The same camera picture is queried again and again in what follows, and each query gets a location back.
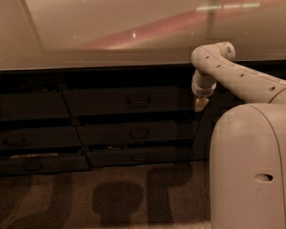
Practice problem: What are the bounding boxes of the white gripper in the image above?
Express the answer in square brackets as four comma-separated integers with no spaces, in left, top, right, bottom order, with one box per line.
[192,75,216,113]

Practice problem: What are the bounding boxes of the dark drawer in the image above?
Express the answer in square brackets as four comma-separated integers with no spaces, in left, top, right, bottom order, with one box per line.
[87,145,190,167]
[0,93,69,121]
[0,153,90,176]
[0,127,81,151]
[63,86,193,116]
[77,120,198,145]

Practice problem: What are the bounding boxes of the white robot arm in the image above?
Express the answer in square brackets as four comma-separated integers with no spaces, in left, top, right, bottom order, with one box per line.
[192,42,286,229]

